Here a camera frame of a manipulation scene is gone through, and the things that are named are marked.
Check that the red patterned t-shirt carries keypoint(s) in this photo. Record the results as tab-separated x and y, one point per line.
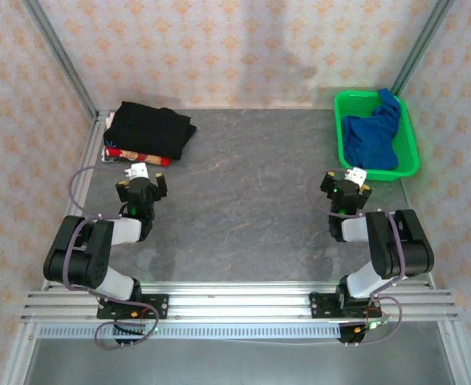
139	157

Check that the blue t-shirt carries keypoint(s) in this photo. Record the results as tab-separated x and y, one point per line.
369	140

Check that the black t-shirt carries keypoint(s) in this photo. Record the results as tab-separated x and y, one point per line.
147	128

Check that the white folded t-shirt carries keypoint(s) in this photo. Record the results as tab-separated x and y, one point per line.
110	118

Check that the green plastic basket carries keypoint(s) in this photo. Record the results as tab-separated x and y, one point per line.
408	132

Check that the grey metal panel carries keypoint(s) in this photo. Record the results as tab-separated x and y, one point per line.
239	365

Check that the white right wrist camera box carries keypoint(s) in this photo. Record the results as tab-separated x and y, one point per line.
357	175

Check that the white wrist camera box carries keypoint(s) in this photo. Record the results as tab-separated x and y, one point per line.
139	170
357	175

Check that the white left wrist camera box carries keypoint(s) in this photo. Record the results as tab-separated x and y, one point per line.
139	170

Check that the aluminium side rail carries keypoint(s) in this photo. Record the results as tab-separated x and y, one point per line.
90	148
453	353

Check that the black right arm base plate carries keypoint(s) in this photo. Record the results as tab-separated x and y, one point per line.
323	306

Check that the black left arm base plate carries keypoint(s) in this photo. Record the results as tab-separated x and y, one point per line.
159	306

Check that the black electronics bracket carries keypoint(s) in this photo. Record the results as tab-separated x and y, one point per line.
355	333
128	333

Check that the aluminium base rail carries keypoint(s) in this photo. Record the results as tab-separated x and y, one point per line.
239	301

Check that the aluminium frame post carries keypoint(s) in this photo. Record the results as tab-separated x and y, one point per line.
420	48
62	56

